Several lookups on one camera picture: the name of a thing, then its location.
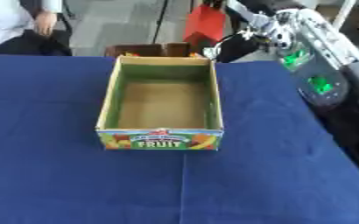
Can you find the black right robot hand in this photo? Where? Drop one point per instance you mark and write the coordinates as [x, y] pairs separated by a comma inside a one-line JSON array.
[[237, 46]]

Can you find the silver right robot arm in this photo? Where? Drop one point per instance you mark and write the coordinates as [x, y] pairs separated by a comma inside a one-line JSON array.
[[320, 78]]

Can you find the tan cardboard box green inside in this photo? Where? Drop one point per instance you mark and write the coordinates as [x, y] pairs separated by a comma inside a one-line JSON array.
[[162, 105]]

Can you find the red bag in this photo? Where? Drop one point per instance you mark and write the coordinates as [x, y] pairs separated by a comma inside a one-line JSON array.
[[204, 23]]

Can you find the black tripod leg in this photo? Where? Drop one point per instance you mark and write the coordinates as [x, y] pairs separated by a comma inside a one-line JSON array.
[[160, 20]]

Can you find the brown wooden crate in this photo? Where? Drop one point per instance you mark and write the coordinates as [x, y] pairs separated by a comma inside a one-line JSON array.
[[147, 49]]

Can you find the person's hand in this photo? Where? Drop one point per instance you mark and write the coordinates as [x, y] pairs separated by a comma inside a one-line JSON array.
[[45, 22]]

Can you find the person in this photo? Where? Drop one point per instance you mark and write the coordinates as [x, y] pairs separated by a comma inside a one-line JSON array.
[[6, 26]]

